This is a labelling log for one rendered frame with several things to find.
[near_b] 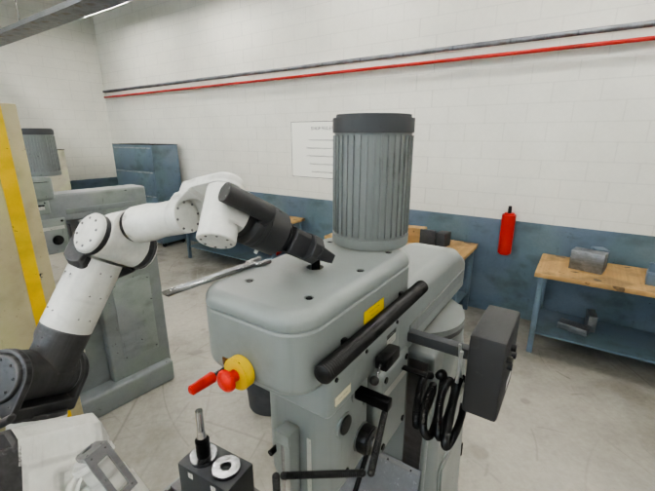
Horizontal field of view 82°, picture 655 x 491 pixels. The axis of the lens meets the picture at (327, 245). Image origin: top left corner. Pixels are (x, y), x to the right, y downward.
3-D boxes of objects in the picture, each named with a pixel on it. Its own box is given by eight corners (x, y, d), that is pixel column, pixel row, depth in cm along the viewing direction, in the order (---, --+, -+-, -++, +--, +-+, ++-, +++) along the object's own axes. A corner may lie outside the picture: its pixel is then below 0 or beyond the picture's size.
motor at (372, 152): (387, 256, 87) (394, 111, 78) (317, 244, 98) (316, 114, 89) (418, 238, 103) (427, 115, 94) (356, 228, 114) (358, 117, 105)
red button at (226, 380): (230, 398, 63) (228, 378, 61) (214, 390, 65) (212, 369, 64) (245, 388, 65) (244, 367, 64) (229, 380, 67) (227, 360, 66)
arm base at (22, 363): (-47, 431, 61) (15, 431, 60) (-32, 350, 64) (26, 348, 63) (35, 411, 76) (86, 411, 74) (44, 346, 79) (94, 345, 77)
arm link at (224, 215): (240, 261, 70) (184, 241, 63) (249, 210, 75) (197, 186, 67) (280, 248, 63) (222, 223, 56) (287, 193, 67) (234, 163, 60)
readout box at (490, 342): (500, 426, 87) (513, 346, 81) (460, 410, 92) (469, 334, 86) (515, 381, 103) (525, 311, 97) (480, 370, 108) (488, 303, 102)
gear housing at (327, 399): (329, 425, 72) (329, 380, 69) (240, 380, 85) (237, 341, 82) (401, 347, 98) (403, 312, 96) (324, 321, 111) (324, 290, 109)
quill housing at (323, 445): (330, 529, 84) (331, 411, 75) (263, 484, 95) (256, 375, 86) (370, 470, 100) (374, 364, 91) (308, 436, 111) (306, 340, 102)
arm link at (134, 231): (202, 210, 75) (134, 223, 83) (161, 188, 66) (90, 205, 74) (194, 261, 71) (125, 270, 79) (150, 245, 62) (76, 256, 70)
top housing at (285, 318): (301, 412, 61) (299, 323, 56) (198, 360, 75) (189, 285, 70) (411, 307, 98) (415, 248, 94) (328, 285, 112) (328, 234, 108)
